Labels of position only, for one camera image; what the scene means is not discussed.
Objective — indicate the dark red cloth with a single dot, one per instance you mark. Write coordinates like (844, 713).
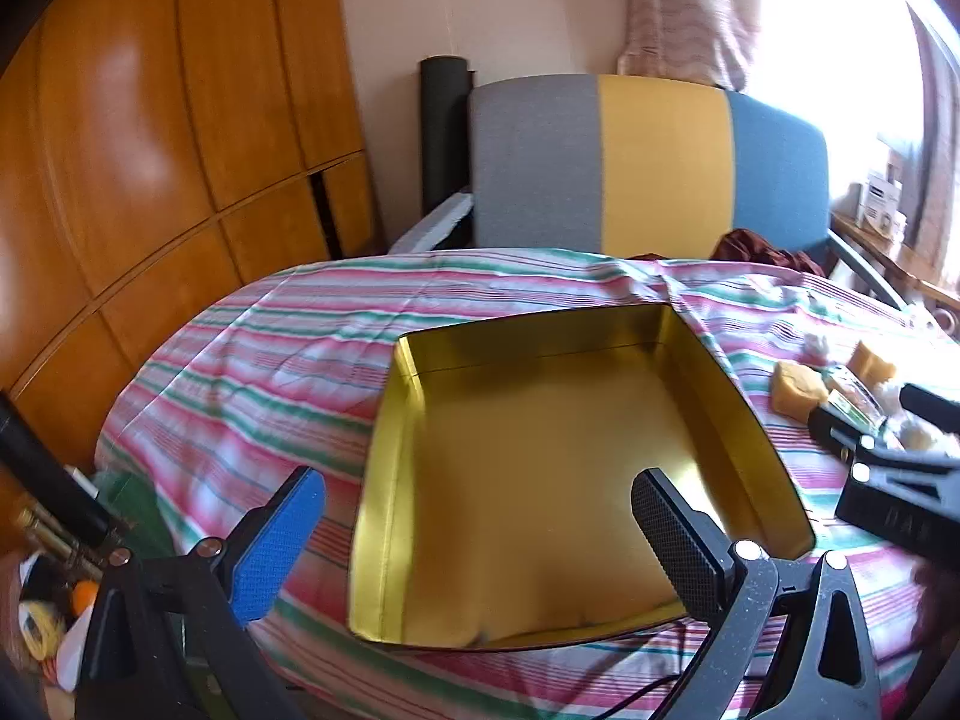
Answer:
(750, 247)

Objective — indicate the pink patterned curtain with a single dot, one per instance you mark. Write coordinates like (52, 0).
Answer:
(682, 7)

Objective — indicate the grey yellow blue chair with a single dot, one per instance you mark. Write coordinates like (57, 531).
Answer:
(652, 165)

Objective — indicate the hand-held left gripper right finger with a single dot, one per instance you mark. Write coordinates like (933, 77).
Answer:
(675, 547)

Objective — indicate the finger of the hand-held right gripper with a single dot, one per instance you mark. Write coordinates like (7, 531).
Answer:
(847, 435)
(934, 409)

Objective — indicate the striped beige curtain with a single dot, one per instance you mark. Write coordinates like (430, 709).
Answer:
(941, 127)

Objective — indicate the white carton box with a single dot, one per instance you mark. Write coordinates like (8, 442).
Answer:
(881, 199)

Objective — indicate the black rolled mat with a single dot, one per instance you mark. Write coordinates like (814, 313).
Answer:
(439, 127)

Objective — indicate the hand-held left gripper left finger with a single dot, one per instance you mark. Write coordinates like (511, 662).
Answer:
(276, 551)

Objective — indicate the striped tablecloth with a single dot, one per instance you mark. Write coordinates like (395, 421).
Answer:
(262, 360)

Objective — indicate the black tube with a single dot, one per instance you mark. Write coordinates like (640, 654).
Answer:
(52, 472)

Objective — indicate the gold metal tin box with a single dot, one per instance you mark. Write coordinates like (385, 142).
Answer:
(540, 465)

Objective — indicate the wooden wardrobe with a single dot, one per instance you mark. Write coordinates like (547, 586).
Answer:
(112, 165)

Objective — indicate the yellow sponge block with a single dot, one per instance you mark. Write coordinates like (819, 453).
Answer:
(874, 364)
(796, 390)

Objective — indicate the small green white box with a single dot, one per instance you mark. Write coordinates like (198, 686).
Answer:
(855, 394)

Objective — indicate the wooden side desk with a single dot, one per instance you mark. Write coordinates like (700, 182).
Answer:
(900, 259)

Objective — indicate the window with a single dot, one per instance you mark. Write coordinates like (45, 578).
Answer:
(832, 37)

